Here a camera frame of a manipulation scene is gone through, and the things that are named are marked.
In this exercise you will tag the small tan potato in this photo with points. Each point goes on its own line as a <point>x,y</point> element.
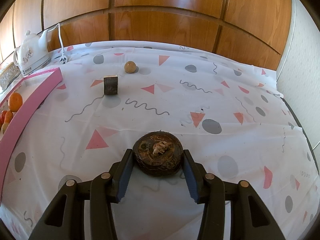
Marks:
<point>4,127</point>

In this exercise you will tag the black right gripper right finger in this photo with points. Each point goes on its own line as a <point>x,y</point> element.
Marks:
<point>235,204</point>

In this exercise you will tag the red tomato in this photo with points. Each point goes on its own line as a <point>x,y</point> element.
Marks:
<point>2,116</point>

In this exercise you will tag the pink shallow tray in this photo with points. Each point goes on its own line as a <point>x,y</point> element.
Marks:
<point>24,114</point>

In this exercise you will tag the orange carrot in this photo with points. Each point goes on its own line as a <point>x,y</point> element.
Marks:
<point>8,117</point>

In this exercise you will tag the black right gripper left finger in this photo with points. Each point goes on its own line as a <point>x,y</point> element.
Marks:
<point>64,216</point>

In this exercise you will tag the small tan round fruit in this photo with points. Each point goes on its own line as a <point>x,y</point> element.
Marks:
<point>130,67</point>

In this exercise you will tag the white ceramic electric kettle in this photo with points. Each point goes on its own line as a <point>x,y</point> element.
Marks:
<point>32,53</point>

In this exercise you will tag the woven tissue box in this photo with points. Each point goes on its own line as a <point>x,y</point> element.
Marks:
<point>8,75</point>

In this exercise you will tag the patterned white tablecloth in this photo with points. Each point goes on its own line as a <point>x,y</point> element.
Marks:
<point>229,115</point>

